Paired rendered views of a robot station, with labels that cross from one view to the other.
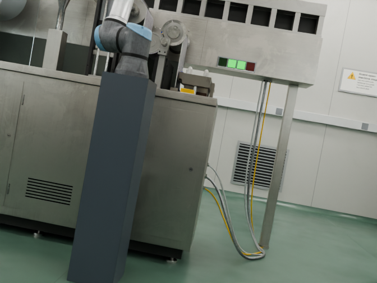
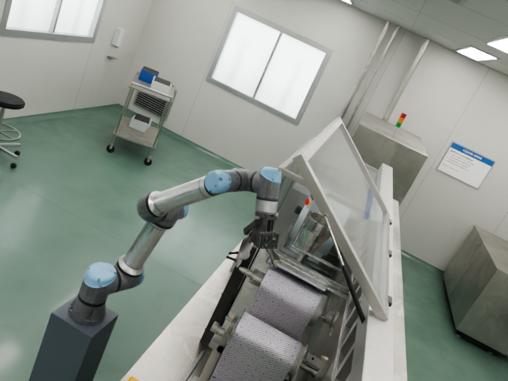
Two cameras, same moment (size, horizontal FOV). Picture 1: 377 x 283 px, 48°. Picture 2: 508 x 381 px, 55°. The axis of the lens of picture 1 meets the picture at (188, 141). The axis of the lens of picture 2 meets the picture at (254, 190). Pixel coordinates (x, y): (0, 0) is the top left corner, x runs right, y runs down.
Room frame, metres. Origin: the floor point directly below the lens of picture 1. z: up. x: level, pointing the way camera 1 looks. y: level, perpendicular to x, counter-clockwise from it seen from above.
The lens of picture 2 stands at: (2.40, -1.34, 2.30)
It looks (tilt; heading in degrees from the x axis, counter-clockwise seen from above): 19 degrees down; 94
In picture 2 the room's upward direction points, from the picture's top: 25 degrees clockwise
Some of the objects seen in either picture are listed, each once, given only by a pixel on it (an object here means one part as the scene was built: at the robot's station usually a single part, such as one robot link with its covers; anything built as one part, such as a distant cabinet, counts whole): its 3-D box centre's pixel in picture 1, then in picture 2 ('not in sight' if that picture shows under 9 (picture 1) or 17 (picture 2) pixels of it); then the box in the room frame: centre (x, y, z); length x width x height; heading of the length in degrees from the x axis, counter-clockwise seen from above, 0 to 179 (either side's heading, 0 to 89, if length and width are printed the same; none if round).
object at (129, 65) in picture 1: (133, 66); (89, 304); (1.86, 0.30, 0.95); 0.15 x 0.15 x 0.10
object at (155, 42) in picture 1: (154, 46); not in sight; (2.58, 0.30, 1.18); 0.26 x 0.12 x 0.12; 176
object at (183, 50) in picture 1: (181, 61); (246, 380); (2.56, 0.13, 1.11); 0.23 x 0.01 x 0.18; 176
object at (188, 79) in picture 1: (198, 84); not in sight; (2.59, 0.00, 1.00); 0.40 x 0.16 x 0.06; 176
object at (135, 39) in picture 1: (136, 40); (99, 281); (1.86, 0.30, 1.07); 0.13 x 0.12 x 0.14; 65
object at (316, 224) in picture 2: not in sight; (320, 224); (2.60, 0.90, 1.50); 0.14 x 0.14 x 0.06
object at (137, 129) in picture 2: not in sight; (144, 114); (0.26, 4.53, 0.51); 0.91 x 0.58 x 1.02; 110
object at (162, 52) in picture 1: (160, 64); (211, 356); (2.41, 0.23, 1.05); 0.06 x 0.05 x 0.31; 176
